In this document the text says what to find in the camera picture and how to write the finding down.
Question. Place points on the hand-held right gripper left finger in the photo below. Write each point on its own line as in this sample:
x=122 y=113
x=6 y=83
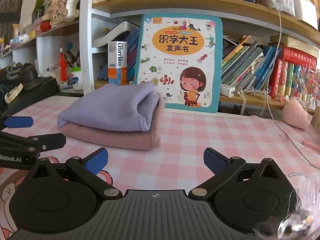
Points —
x=96 y=161

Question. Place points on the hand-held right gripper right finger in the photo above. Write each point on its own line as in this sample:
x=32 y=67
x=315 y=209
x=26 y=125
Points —
x=215 y=160

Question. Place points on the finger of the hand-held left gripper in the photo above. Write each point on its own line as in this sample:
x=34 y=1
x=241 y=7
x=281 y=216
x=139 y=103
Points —
x=37 y=141
x=18 y=122

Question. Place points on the pink and purple knit sweater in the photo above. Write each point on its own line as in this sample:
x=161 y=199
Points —
x=107 y=110

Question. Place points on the pink checked table mat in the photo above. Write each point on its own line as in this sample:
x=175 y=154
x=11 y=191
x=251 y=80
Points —
x=200 y=135

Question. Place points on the black box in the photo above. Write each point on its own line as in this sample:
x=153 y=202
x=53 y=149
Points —
x=42 y=90

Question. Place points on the black shoes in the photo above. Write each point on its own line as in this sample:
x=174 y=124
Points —
x=22 y=75

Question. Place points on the red tassel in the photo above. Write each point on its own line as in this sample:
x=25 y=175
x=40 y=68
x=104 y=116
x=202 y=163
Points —
x=63 y=67

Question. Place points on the white charger plug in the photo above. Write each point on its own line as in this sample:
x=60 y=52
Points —
x=227 y=90

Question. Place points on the white cup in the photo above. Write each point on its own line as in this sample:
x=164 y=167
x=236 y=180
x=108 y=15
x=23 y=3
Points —
x=76 y=80

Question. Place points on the pink plush toy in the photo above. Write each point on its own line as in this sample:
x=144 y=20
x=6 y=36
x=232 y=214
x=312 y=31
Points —
x=296 y=115

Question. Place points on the pink pen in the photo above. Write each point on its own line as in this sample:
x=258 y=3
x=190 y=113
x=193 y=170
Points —
x=311 y=144

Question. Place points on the row of leaning thin books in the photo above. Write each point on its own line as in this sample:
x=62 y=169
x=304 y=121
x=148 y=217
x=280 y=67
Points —
x=245 y=65

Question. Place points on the white and orange toothbrush box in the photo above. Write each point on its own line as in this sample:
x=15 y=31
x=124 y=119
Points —
x=117 y=60

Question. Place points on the white and wood bookshelf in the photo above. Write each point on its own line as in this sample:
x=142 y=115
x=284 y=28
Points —
x=86 y=42

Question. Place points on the row of standing thick books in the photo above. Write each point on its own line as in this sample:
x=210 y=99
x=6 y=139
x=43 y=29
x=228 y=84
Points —
x=281 y=77

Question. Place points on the small beige box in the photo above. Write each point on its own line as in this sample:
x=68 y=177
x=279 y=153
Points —
x=316 y=116

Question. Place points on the green potted plant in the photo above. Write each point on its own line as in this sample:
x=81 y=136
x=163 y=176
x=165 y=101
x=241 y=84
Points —
x=40 y=5

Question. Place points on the colourful flower bouquet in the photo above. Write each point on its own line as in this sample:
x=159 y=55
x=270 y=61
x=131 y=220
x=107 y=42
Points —
x=308 y=82

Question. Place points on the teal-bordered children's picture book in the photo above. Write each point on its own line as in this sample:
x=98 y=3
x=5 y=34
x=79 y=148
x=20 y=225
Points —
x=175 y=45

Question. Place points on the hanging fabric charm ornament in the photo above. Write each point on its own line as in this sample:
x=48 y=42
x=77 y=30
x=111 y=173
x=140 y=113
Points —
x=62 y=7

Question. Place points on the open grey book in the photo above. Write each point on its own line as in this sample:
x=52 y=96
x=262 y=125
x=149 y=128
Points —
x=115 y=33

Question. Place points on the thick red book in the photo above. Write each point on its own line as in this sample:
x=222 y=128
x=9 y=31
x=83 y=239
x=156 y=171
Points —
x=297 y=57

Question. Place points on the white storage box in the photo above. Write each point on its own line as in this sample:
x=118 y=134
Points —
x=305 y=11

